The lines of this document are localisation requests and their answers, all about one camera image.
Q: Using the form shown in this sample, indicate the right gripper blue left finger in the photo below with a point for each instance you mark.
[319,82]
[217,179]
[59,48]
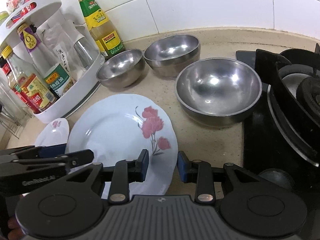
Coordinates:
[142,164]

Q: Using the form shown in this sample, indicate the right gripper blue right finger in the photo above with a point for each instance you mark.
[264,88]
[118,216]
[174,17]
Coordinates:
[184,167]

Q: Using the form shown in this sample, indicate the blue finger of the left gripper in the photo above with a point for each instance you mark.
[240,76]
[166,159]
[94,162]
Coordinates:
[52,151]

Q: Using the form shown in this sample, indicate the small white floral saucer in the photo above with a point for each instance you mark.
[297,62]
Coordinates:
[55,133]

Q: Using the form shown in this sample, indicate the large white floral plate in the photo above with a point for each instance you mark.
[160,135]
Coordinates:
[119,127]

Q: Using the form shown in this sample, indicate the large steel bowl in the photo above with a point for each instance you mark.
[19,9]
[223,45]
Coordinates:
[218,92]

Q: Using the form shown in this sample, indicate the small steel bowl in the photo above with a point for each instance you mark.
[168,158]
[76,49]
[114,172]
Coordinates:
[122,70]

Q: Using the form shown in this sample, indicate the medium steel bowl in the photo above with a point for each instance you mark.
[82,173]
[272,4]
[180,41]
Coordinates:
[168,56]

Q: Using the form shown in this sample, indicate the metal lid rack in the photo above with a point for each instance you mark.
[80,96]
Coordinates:
[14,116]

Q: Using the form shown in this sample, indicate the yellow cap vinegar bottle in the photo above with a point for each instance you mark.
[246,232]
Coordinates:
[30,81]

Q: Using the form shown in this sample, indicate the purple label seafood soy bottle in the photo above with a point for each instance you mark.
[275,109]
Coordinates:
[48,65]

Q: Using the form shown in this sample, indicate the red label soy sauce bottle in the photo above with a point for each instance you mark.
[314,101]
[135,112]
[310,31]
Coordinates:
[15,87]

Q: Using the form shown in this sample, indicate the black gas stove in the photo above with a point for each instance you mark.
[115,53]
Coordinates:
[282,133]

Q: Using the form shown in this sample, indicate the clear plastic bag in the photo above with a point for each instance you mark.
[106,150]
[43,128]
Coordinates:
[76,52]

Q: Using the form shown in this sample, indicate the green yellow label oil bottle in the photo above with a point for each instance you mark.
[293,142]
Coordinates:
[101,29]

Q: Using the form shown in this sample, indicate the white rotating condiment rack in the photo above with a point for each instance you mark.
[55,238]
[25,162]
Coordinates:
[81,90]

